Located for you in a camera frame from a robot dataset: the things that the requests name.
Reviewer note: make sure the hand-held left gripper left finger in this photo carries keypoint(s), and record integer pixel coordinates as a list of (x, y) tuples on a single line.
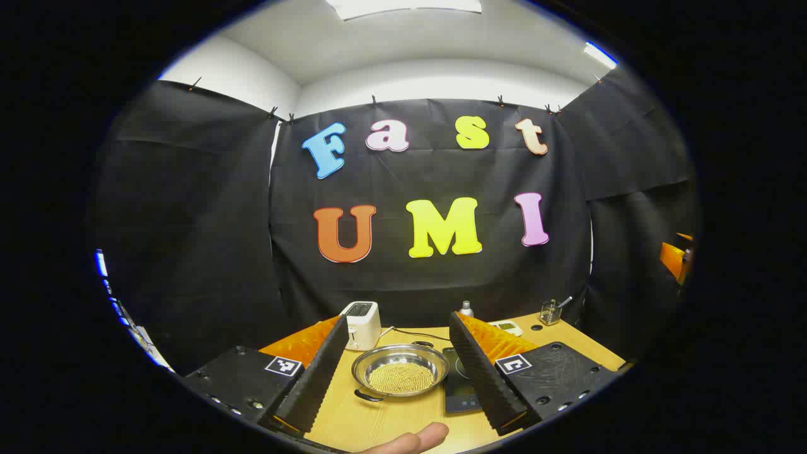
[(315, 378)]

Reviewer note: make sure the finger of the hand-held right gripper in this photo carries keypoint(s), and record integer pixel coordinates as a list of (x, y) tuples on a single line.
[(674, 255)]

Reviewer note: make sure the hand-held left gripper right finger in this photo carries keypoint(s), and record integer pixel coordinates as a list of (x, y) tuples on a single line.
[(482, 378)]

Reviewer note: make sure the black induction cooktop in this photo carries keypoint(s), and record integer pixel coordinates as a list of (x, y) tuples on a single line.
[(460, 398)]

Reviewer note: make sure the white divided spice tray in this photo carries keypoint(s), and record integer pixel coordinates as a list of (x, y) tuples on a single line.
[(507, 327)]

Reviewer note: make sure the white toaster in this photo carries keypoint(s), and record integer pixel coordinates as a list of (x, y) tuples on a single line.
[(360, 325)]

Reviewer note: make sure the silver printed bottle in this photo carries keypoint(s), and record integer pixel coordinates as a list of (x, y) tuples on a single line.
[(466, 309)]

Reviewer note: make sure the pile of soybeans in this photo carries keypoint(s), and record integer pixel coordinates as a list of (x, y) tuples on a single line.
[(401, 378)]

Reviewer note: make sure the metal spoon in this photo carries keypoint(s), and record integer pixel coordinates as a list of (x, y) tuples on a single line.
[(565, 302)]

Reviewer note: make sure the small ceiling light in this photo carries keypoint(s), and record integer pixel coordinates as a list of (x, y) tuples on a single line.
[(599, 55)]

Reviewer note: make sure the black backdrop cloth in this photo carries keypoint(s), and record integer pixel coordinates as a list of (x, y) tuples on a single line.
[(416, 173)]

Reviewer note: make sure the large ceiling light panel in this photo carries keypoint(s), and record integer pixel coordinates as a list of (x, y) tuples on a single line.
[(403, 6)]

